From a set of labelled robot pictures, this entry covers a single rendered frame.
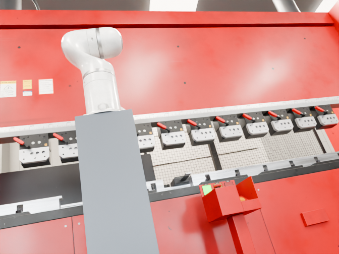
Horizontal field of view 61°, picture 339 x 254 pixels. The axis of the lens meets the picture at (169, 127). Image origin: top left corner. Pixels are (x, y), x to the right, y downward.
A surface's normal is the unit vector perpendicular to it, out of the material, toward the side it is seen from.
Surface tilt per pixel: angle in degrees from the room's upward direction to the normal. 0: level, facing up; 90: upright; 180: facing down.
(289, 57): 90
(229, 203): 90
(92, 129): 90
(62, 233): 90
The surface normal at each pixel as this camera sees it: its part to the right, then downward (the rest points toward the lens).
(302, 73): 0.20, -0.46
